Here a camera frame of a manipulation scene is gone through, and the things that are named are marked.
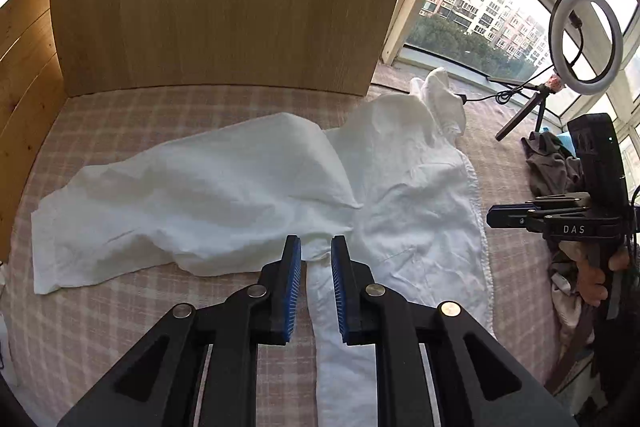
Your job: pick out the knotty pine board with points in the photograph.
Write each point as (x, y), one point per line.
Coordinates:
(25, 107)

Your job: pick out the black tripod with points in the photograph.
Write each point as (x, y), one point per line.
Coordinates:
(515, 122)

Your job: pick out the white shirt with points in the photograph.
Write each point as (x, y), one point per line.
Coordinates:
(400, 182)

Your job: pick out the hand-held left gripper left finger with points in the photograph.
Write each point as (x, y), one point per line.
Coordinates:
(292, 292)

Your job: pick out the pink plaid mat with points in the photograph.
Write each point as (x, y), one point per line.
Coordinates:
(150, 117)

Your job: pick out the person's right hand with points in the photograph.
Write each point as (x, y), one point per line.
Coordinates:
(592, 279)

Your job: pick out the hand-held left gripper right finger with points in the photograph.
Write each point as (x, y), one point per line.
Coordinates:
(340, 292)

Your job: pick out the pile of clothes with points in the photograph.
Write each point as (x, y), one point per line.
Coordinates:
(550, 167)

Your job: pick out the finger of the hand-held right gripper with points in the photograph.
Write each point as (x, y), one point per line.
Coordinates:
(560, 201)
(510, 221)

